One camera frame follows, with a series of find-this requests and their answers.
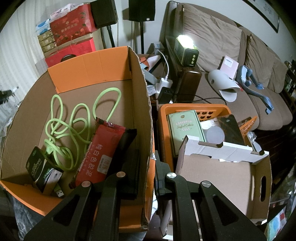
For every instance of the black speaker stand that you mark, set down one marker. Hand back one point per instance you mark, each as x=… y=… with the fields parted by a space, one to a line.
x=111 y=37
x=141 y=37

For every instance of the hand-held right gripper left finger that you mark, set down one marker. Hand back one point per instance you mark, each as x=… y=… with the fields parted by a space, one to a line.
x=131 y=176

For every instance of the white power strip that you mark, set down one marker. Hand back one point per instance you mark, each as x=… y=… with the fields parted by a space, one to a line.
x=163 y=83

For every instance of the clear round lid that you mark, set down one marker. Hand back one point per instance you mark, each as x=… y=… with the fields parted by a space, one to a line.
x=215 y=135

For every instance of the white cardboard tray box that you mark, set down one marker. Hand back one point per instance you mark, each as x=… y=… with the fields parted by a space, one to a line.
x=219 y=180

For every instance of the brown sofa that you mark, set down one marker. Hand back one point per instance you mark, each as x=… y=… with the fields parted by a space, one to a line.
x=219 y=41

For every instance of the white sheer curtain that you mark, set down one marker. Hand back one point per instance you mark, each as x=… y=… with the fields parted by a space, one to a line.
x=13 y=58

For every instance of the orange cardboard box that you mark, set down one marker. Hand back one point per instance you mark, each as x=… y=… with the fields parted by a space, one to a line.
x=122 y=92

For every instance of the pink tissue pack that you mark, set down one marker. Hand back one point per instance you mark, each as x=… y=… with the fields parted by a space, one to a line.
x=61 y=10

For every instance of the green boxed book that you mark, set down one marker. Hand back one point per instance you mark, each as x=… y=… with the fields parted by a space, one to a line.
x=185 y=127

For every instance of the black power adapter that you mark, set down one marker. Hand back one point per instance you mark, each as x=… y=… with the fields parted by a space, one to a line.
x=165 y=94

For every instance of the brown cardboard carton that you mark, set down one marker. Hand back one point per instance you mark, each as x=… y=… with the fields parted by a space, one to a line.
x=81 y=38

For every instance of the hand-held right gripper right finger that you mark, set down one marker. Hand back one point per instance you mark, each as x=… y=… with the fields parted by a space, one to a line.
x=163 y=180

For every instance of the red and black packet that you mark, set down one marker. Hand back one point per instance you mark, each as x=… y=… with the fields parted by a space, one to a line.
x=99 y=157

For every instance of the pink white box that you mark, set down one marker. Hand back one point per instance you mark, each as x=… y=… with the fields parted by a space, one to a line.
x=229 y=66

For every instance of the black flat item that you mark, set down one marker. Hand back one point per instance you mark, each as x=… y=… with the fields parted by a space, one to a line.
x=231 y=129

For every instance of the white grey curved device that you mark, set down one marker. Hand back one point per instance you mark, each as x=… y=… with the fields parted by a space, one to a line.
x=219 y=81

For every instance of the small black white box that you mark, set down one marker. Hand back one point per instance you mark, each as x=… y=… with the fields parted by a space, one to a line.
x=37 y=162

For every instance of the blue tissue pack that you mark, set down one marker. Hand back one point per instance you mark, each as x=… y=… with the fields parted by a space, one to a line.
x=42 y=25

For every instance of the red gift box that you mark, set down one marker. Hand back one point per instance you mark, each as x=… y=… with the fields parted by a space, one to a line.
x=71 y=27

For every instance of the grey plush blanket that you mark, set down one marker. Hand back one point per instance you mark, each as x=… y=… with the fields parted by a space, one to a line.
x=23 y=217

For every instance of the lit lantern lamp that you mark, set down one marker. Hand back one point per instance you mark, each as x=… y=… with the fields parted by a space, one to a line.
x=186 y=51

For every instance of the gold flat box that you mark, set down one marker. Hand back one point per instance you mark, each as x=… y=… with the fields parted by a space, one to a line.
x=47 y=41
x=49 y=48
x=45 y=35

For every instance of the orange plastic crate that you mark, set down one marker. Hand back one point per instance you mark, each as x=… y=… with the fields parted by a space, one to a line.
x=164 y=129

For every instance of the framed wall picture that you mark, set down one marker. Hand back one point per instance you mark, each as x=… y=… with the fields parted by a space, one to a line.
x=266 y=15

